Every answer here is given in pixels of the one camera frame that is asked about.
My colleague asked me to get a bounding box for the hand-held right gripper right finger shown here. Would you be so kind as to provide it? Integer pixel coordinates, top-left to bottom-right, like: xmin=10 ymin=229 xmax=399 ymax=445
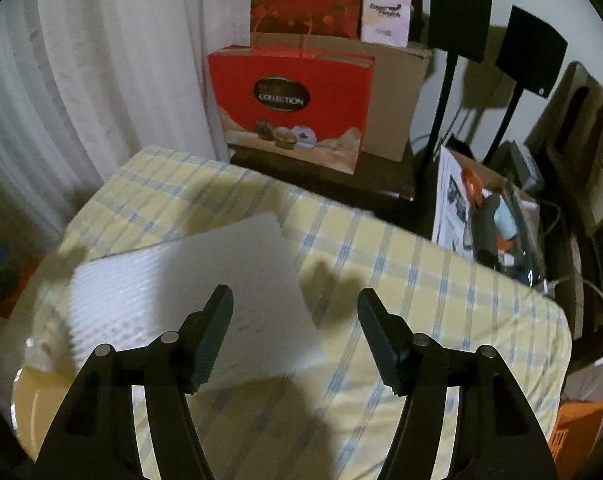
xmin=357 ymin=287 xmax=557 ymax=480

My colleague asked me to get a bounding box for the white curtain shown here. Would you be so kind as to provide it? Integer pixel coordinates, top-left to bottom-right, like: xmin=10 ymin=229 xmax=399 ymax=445
xmin=0 ymin=0 xmax=232 ymax=261

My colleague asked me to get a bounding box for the white printed leaflet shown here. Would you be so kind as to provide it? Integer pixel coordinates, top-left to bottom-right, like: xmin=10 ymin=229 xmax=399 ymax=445
xmin=431 ymin=145 xmax=475 ymax=261

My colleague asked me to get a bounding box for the yellow plaid tablecloth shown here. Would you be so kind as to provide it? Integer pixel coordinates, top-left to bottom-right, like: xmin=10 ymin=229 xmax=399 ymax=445
xmin=31 ymin=145 xmax=572 ymax=480

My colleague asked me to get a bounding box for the brown cardboard box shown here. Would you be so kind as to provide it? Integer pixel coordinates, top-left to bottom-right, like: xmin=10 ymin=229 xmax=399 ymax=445
xmin=251 ymin=32 xmax=432 ymax=163

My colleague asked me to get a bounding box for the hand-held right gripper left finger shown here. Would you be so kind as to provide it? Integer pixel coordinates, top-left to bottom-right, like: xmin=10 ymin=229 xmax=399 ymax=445
xmin=31 ymin=285 xmax=234 ymax=480

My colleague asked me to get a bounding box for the dark red gift box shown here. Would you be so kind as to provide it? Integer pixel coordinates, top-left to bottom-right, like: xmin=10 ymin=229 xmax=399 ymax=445
xmin=250 ymin=0 xmax=379 ymax=41

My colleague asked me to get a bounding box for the orange plastic basket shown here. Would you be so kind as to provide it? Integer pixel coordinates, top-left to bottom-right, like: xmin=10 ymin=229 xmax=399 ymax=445
xmin=549 ymin=400 xmax=603 ymax=480

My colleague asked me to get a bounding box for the black speaker on stand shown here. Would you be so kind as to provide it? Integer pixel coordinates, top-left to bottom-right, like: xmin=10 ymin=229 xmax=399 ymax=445
xmin=481 ymin=5 xmax=568 ymax=166
xmin=421 ymin=0 xmax=495 ymax=171

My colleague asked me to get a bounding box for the small white box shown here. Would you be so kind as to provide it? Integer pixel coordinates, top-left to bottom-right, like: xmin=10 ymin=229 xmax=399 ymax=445
xmin=360 ymin=0 xmax=413 ymax=48

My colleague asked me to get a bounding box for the dark wooden side table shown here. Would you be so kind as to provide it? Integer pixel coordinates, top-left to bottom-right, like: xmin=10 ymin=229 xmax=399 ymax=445
xmin=230 ymin=140 xmax=427 ymax=211

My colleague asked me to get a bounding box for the white foam sheet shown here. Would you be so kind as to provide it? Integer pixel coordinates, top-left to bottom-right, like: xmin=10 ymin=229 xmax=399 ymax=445
xmin=71 ymin=212 xmax=327 ymax=393

